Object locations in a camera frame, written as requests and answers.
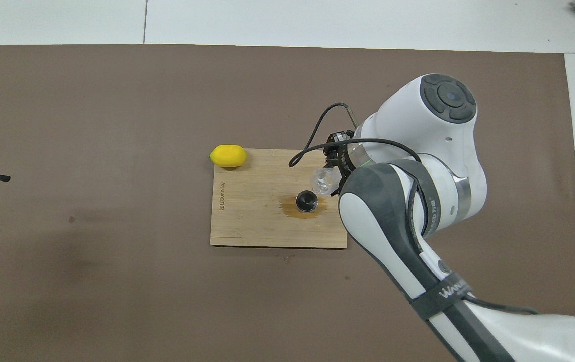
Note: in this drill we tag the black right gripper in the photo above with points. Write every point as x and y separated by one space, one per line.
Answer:
337 148

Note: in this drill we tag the clear glass cup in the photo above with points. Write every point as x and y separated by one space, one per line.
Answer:
323 180

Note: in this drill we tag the steel double jigger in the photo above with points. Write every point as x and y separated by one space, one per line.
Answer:
307 201

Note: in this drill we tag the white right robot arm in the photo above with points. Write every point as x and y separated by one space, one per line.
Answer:
418 125

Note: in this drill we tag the wooden cutting board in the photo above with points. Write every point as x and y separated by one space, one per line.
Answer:
252 216

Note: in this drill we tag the yellow lemon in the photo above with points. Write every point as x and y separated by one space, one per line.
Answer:
228 156

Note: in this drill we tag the brown table mat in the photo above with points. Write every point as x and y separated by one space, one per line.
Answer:
116 301

